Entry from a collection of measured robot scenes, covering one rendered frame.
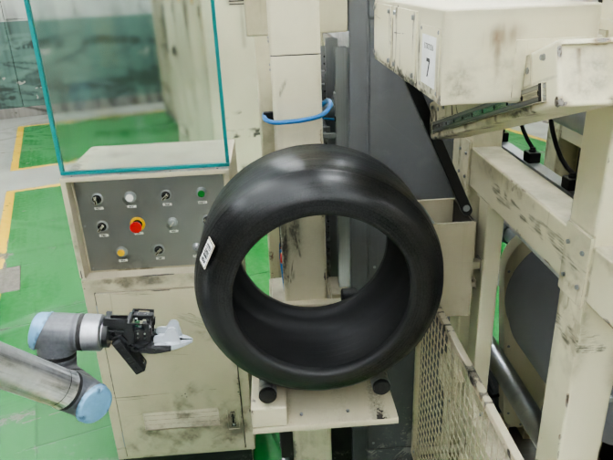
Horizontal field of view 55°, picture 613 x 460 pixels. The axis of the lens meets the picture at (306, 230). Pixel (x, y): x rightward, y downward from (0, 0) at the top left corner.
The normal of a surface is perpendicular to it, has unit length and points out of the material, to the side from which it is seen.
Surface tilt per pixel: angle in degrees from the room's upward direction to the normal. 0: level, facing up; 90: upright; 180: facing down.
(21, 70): 90
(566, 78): 72
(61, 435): 0
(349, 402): 0
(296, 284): 90
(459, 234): 90
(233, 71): 90
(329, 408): 0
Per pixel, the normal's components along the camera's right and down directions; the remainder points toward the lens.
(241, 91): 0.38, 0.35
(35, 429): -0.04, -0.92
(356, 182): 0.24, -0.40
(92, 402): 0.78, 0.26
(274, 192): -0.23, -0.36
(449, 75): 0.07, 0.39
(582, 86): 0.05, 0.08
